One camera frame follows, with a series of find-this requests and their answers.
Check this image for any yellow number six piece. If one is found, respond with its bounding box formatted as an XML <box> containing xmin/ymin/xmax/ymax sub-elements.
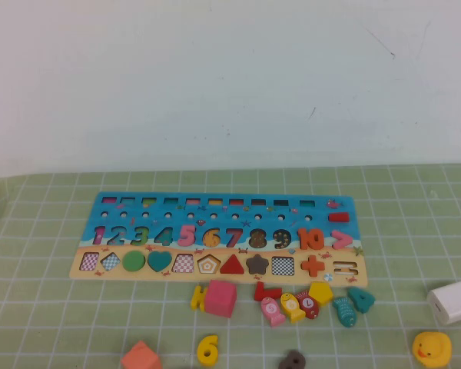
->
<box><xmin>196</xmin><ymin>334</ymin><xmax>219</xmax><ymax>368</ymax></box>

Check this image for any blue wooden number puzzle board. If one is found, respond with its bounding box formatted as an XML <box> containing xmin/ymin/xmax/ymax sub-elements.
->
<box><xmin>68</xmin><ymin>191</ymin><xmax>369</xmax><ymax>288</ymax></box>

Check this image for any pink number five piece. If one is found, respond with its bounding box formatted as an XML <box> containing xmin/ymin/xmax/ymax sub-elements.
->
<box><xmin>177</xmin><ymin>224</ymin><xmax>197</xmax><ymax>248</ymax></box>

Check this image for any red triangle piece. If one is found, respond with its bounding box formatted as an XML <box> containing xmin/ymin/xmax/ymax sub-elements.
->
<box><xmin>219</xmin><ymin>253</ymin><xmax>247</xmax><ymax>274</ymax></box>

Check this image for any orange number ten piece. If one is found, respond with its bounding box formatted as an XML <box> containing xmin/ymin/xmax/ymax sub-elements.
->
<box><xmin>297</xmin><ymin>227</ymin><xmax>326</xmax><ymax>250</ymax></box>

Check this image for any green number three piece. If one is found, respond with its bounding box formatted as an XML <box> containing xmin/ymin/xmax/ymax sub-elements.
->
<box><xmin>129</xmin><ymin>226</ymin><xmax>150</xmax><ymax>247</ymax></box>

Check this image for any teal heart piece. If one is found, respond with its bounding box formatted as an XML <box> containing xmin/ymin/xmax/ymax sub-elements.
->
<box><xmin>147</xmin><ymin>250</ymin><xmax>173</xmax><ymax>273</ymax></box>

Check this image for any red number seven piece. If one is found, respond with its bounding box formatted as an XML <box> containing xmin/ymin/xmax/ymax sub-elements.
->
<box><xmin>253</xmin><ymin>281</ymin><xmax>284</xmax><ymax>303</ymax></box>

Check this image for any orange plus sign piece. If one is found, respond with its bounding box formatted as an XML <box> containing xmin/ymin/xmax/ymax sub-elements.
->
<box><xmin>300</xmin><ymin>255</ymin><xmax>327</xmax><ymax>278</ymax></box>

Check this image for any yellow equals sign piece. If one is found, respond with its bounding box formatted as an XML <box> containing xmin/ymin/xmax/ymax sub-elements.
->
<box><xmin>191</xmin><ymin>284</ymin><xmax>209</xmax><ymax>312</ymax></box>

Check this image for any green circle piece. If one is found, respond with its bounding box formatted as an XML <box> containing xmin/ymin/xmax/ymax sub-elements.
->
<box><xmin>121</xmin><ymin>250</ymin><xmax>147</xmax><ymax>272</ymax></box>

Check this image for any pink greater-than sign piece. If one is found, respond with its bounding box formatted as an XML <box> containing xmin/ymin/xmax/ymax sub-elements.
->
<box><xmin>331</xmin><ymin>229</ymin><xmax>354</xmax><ymax>250</ymax></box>

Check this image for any yellow pentagon piece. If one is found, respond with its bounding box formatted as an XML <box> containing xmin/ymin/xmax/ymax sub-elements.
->
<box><xmin>307</xmin><ymin>281</ymin><xmax>334</xmax><ymax>308</ymax></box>

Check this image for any teal number four piece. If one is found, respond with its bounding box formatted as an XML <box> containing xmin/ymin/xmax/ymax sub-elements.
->
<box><xmin>347</xmin><ymin>286</ymin><xmax>376</xmax><ymax>314</ymax></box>

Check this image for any brown number eight piece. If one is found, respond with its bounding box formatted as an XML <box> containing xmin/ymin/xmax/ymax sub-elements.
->
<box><xmin>278</xmin><ymin>349</ymin><xmax>307</xmax><ymax>369</ymax></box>

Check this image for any pink wooden cube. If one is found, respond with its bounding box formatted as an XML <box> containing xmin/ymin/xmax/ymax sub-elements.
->
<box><xmin>203</xmin><ymin>279</ymin><xmax>238</xmax><ymax>319</ymax></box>

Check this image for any pink wooden fish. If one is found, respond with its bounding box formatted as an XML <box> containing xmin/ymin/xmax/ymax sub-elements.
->
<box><xmin>260</xmin><ymin>297</ymin><xmax>287</xmax><ymax>327</ymax></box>

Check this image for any yellow wooden fish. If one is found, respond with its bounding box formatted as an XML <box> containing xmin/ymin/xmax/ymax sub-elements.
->
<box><xmin>279</xmin><ymin>292</ymin><xmax>307</xmax><ymax>324</ymax></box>

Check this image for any red wooden fish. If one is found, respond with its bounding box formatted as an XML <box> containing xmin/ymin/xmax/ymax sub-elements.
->
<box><xmin>294</xmin><ymin>291</ymin><xmax>320</xmax><ymax>320</ymax></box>

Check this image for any teal wooden fish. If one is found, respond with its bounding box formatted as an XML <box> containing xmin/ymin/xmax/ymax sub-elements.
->
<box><xmin>332</xmin><ymin>296</ymin><xmax>357</xmax><ymax>328</ymax></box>

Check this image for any orange wooden block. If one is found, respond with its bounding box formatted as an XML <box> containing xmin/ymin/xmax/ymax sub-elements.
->
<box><xmin>119</xmin><ymin>340</ymin><xmax>163</xmax><ymax>369</ymax></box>

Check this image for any white power adapter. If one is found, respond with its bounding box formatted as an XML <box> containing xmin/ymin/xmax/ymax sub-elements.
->
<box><xmin>426</xmin><ymin>281</ymin><xmax>461</xmax><ymax>326</ymax></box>

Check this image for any yellow rubber duck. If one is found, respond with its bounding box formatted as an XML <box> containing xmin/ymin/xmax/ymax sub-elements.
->
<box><xmin>412</xmin><ymin>331</ymin><xmax>453</xmax><ymax>369</ymax></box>

